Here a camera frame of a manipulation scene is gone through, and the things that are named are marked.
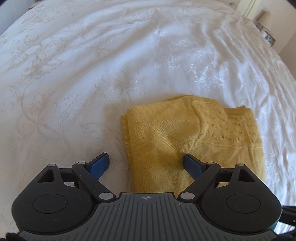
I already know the white embroidered bedspread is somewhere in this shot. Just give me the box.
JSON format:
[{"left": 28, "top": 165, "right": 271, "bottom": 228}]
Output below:
[{"left": 1, "top": 1, "right": 295, "bottom": 236}]

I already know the yellow knitted sweater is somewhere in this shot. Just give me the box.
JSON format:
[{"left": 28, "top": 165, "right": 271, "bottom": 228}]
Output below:
[{"left": 121, "top": 95, "right": 265, "bottom": 194}]

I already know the white bedside lamp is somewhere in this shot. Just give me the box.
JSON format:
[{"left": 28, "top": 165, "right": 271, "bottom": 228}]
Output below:
[{"left": 258, "top": 12, "right": 273, "bottom": 31}]

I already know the cream tufted headboard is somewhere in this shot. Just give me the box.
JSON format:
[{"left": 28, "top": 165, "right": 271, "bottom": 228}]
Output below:
[{"left": 236, "top": 0, "right": 257, "bottom": 20}]

